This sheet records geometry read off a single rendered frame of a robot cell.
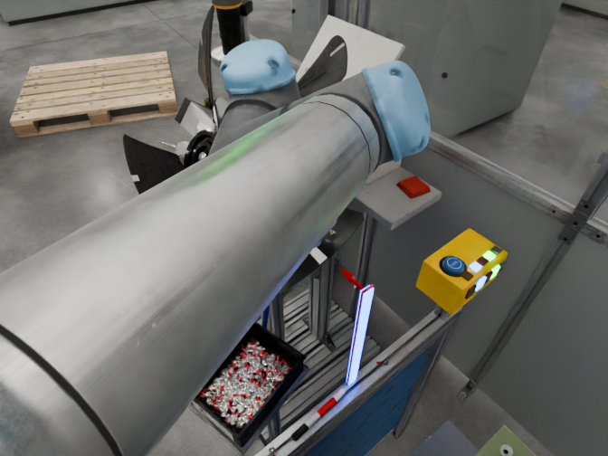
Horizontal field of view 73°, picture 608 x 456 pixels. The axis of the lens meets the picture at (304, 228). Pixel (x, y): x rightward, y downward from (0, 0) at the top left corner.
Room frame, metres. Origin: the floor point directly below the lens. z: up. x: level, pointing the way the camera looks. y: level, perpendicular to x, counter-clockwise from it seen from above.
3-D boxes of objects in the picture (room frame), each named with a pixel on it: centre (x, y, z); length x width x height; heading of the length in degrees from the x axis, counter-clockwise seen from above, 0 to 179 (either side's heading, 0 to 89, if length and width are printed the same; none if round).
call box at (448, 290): (0.57, -0.34, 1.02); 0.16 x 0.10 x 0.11; 128
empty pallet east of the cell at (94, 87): (3.37, 1.75, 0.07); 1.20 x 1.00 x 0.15; 107
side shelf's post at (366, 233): (1.10, -0.25, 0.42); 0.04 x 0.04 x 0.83; 38
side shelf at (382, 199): (1.10, -0.25, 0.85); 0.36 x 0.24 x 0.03; 38
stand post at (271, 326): (0.84, 0.12, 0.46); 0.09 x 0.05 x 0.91; 38
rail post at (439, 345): (0.59, -0.37, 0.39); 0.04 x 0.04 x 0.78; 38
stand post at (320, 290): (0.99, -0.06, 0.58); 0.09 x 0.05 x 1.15; 38
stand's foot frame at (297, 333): (0.90, 0.04, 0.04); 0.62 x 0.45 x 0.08; 128
